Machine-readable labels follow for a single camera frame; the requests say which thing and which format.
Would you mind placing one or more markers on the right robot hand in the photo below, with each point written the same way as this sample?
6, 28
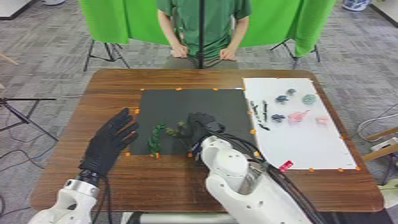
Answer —
205, 123

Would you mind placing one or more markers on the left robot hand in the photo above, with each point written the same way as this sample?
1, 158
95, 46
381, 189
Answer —
109, 143

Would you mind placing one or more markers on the green sprig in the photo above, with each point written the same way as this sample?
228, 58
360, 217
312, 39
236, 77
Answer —
266, 110
255, 109
173, 132

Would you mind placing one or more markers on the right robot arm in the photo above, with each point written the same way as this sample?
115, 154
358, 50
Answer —
237, 186

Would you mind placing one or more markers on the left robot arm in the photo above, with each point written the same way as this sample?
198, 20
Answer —
72, 203

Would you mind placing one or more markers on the dark mat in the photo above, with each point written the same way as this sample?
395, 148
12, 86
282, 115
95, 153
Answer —
196, 103

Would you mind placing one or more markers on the person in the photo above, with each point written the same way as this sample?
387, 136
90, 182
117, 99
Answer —
223, 20

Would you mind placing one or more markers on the pink flower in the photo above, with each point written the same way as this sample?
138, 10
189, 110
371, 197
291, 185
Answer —
298, 116

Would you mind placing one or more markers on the white sheet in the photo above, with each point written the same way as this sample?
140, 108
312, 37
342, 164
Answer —
303, 143

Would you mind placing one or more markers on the teal flower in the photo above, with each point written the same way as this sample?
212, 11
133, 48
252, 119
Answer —
310, 99

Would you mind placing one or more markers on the black tripod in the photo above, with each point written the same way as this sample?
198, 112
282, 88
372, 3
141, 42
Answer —
24, 99

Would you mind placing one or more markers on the black cloth stand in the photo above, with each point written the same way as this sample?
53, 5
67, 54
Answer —
294, 53
109, 50

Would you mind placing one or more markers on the black pole stand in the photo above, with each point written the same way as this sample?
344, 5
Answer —
202, 33

